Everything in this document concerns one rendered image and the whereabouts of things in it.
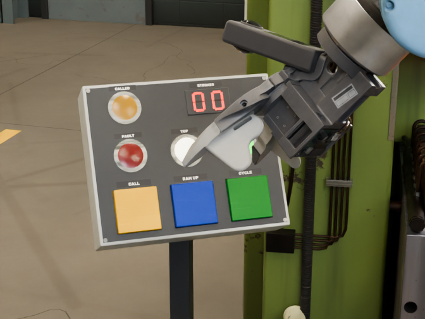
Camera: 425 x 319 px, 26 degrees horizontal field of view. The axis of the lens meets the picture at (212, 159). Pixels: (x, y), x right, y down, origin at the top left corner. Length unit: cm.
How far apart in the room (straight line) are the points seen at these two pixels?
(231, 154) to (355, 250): 105
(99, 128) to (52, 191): 286
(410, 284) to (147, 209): 53
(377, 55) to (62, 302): 263
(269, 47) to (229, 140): 11
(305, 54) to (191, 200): 68
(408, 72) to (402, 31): 142
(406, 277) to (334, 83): 87
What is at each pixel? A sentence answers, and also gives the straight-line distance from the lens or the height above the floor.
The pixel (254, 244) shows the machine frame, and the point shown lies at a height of 57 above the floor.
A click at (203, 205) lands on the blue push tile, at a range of 159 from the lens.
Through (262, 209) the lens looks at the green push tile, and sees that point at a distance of 162.
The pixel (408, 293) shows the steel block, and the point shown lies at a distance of 179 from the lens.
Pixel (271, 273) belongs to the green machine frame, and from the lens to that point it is 201.
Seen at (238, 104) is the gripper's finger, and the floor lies 135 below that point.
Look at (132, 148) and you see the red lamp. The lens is 159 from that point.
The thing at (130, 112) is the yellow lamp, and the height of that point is 116.
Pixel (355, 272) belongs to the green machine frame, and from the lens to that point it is 200.
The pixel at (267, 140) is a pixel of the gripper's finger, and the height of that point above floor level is 128.
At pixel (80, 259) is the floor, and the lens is 375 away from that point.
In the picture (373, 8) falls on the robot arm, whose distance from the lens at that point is 91.
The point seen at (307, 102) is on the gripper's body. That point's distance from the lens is 94.
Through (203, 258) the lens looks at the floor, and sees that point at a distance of 371.
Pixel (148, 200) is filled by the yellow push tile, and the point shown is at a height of 102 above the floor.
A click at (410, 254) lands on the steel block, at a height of 87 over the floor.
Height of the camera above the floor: 162
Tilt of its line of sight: 20 degrees down
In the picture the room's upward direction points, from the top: straight up
